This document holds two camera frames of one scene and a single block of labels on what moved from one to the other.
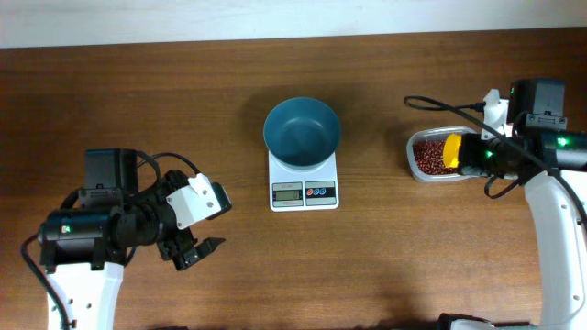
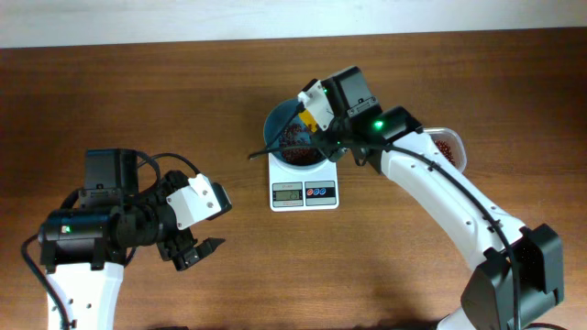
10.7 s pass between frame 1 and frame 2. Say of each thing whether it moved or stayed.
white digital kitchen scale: stayed
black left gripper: stayed
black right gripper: moved
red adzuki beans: moved
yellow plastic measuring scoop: moved
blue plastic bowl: stayed
